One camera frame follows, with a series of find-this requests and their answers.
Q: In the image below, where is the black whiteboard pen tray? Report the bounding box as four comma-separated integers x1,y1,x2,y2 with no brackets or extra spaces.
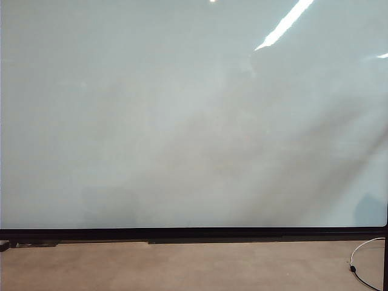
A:
10,235,386,248

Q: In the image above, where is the white glass whiteboard black frame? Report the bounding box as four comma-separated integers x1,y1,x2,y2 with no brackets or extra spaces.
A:
0,0,388,236

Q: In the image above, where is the white cable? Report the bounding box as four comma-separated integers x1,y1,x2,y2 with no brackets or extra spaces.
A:
350,237,386,267

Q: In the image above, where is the black cable with inline connector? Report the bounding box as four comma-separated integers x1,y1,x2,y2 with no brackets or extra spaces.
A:
350,265,384,291

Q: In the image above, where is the black whiteboard stand post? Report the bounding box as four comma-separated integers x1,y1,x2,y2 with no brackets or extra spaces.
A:
384,224,388,291

